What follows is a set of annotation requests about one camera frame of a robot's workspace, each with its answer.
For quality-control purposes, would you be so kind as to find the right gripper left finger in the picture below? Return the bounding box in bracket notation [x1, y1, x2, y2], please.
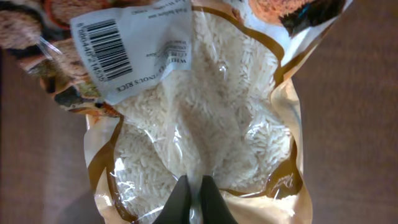
[152, 175, 191, 224]

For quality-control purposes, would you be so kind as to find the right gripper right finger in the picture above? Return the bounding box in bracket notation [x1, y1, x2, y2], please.
[200, 175, 238, 224]

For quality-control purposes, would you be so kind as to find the Pantree white rice bag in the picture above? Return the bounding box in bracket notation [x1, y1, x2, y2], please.
[1, 0, 349, 224]

